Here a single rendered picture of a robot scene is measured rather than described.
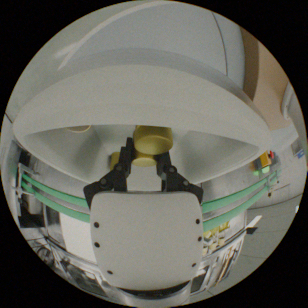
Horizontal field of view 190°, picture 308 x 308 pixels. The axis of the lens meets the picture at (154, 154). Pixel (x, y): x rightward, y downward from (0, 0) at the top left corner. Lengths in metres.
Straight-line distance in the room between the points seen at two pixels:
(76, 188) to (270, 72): 0.46
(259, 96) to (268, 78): 0.03
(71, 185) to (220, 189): 0.43
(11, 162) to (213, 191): 0.89
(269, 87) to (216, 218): 0.29
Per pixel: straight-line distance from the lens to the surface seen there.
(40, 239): 0.96
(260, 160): 0.54
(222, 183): 0.28
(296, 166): 6.12
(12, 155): 0.74
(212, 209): 0.28
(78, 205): 0.37
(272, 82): 0.16
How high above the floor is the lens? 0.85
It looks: 24 degrees down
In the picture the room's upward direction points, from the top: 179 degrees clockwise
